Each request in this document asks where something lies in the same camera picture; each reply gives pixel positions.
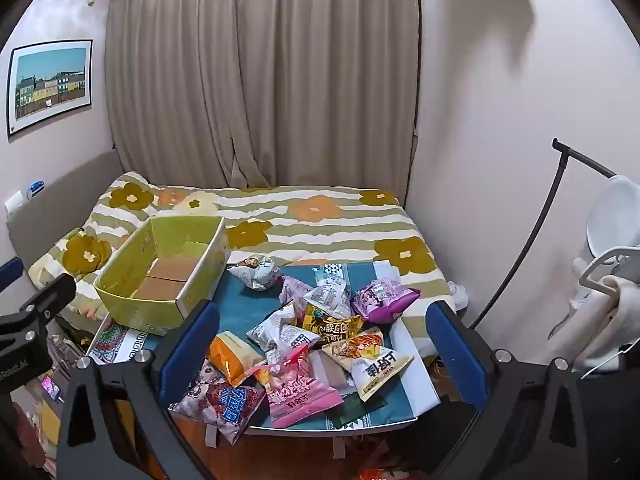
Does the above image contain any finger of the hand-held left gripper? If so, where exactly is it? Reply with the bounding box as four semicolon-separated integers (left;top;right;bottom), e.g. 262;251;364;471
0;256;24;288
0;274;77;341

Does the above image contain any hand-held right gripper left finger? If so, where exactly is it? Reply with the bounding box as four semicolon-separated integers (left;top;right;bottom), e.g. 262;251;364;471
56;299;221;480

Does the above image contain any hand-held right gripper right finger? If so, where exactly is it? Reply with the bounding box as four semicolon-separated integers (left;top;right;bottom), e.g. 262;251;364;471
425;300;588;480

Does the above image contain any yellow green cardboard box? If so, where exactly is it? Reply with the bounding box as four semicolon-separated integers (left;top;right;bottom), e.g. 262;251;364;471
95;216;231;337

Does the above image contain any dark green snack packet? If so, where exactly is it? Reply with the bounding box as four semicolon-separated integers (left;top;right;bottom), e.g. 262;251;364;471
330;392;388;431

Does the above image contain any yellow brown snack packet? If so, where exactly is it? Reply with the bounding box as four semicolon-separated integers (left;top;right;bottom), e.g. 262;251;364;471
300;302;366;353

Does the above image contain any dark red blue snack packet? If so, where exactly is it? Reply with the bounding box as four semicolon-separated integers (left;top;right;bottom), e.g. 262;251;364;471
167;360;268;445

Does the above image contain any white crumpled cloth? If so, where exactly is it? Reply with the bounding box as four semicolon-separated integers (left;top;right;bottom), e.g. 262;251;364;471
446;280;471;311

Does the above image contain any teal patterned tablecloth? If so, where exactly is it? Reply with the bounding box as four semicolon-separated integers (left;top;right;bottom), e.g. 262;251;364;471
90;260;441;436

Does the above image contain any white snack packet black print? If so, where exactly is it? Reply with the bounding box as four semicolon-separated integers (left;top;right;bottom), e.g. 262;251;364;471
246;301;321;361

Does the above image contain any cream snack packet orange print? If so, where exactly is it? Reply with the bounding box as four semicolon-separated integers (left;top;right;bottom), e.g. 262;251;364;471
321;327;416;402

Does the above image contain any grey bed headboard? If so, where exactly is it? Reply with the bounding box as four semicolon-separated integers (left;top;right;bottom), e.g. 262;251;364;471
5;150;123;281

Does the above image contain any purple snack packet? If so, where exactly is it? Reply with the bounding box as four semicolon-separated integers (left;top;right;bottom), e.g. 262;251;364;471
351;280;421;325

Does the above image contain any white grey crinkled snack packet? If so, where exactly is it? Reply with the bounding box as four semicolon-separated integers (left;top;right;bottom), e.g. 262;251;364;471
227;255;283;291

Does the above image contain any small pink white snack packet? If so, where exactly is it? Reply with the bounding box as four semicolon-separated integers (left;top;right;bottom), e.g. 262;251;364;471
277;275;313;311

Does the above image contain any floral striped pillow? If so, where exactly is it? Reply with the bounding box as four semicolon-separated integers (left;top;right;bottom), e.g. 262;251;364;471
95;172;166;221

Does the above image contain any beige snack packet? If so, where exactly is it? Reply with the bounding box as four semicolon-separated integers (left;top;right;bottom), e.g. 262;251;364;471
307;350;361;396

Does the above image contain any white snack packet grey print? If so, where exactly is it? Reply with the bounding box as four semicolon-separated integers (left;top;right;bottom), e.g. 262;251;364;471
302;275;353;318

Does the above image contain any white plastic hanger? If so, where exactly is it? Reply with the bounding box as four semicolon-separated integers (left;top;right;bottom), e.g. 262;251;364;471
580;247;640;311

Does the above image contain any patterned yellow storage box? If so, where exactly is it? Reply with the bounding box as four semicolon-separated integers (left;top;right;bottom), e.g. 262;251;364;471
27;170;458;361

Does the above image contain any framed picture of houses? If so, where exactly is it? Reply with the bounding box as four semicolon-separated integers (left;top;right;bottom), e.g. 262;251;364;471
6;39;95;140

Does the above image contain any white round object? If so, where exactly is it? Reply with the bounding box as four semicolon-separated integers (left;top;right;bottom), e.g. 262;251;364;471
586;175;640;261

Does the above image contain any beige curtain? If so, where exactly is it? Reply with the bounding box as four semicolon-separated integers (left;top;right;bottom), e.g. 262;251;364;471
102;0;421;191

